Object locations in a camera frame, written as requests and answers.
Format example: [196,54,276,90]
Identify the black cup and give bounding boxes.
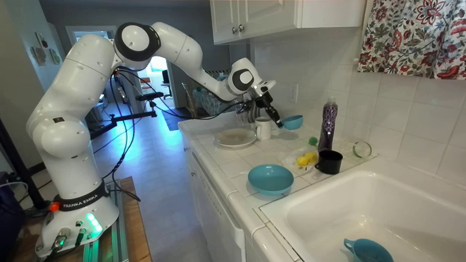
[314,150,343,175]

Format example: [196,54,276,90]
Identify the floral window curtain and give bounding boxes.
[356,0,466,80]

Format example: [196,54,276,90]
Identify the white kitchen sink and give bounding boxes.
[262,170,466,262]

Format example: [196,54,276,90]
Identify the yellow sponge in dish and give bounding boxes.
[288,147,318,175]

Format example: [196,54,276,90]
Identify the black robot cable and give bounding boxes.
[103,67,253,202]

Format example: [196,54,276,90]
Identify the white upper cabinet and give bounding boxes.
[209,0,366,45]

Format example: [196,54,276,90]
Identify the teal measuring cup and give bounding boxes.
[343,239,393,262]

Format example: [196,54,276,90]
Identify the big blue bowl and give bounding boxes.
[247,165,294,195]

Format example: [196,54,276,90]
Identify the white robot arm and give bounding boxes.
[26,22,282,259]

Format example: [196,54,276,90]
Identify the white ceramic plate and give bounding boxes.
[214,128,256,149]

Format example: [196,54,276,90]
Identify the clear glass jar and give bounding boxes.
[352,141,372,159]

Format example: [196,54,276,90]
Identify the white lower cabinets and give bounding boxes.
[186,150,246,262]

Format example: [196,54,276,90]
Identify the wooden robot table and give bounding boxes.
[7,194,151,262]

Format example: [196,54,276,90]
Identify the small blue bowl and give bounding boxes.
[282,115,302,130]

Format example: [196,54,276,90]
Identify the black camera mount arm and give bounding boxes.
[84,109,155,138]

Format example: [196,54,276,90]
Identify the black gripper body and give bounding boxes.
[244,92,272,112]

